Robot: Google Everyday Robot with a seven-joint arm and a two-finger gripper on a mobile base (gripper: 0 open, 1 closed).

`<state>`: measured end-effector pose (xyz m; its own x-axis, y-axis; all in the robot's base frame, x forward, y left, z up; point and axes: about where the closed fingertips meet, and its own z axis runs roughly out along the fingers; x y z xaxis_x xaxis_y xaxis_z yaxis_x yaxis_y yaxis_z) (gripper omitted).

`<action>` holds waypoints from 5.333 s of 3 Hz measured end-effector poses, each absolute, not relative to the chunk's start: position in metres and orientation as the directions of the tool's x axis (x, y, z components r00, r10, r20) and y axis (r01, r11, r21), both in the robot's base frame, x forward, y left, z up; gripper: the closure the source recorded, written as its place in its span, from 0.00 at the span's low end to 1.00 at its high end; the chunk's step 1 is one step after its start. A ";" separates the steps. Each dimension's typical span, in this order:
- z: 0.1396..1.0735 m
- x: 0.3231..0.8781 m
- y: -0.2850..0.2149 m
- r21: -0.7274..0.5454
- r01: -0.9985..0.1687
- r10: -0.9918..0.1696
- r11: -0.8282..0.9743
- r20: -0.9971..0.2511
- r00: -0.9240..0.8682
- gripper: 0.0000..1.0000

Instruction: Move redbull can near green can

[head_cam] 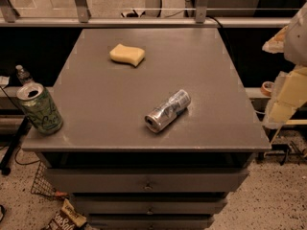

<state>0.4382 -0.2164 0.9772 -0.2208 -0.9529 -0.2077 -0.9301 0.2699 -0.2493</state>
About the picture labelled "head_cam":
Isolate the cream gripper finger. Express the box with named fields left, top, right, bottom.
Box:
left=266, top=65, right=307, bottom=125

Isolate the silver redbull can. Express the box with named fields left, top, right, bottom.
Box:
left=145, top=89, right=191, bottom=133

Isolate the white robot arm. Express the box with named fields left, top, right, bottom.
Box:
left=262, top=4, right=307, bottom=129

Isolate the green soda can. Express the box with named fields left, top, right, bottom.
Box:
left=16, top=82, right=63, bottom=134

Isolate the roll of tape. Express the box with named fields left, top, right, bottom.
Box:
left=260, top=81, right=274, bottom=97

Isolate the yellow metal stand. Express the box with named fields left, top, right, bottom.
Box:
left=270, top=119, right=307, bottom=145

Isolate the yellow sponge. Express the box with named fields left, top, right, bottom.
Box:
left=109, top=44, right=145, bottom=67

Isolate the middle grey drawer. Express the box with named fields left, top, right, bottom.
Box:
left=71, top=194, right=227, bottom=215

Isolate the grey drawer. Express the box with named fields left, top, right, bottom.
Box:
left=87, top=215, right=214, bottom=230
left=45, top=169, right=248, bottom=193
left=71, top=194, right=227, bottom=215

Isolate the bottom grey drawer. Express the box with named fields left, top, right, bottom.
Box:
left=87, top=215, right=214, bottom=230

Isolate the top grey drawer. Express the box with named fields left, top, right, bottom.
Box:
left=45, top=169, right=248, bottom=193

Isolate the brown snack bag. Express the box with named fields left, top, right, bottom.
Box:
left=41, top=199, right=86, bottom=230

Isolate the grey metal railing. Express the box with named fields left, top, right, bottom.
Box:
left=0, top=0, right=292, bottom=28

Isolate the black stand pole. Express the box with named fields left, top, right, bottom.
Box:
left=0, top=118, right=29, bottom=175

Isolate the wire mesh basket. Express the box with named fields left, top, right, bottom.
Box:
left=31, top=163, right=68, bottom=199

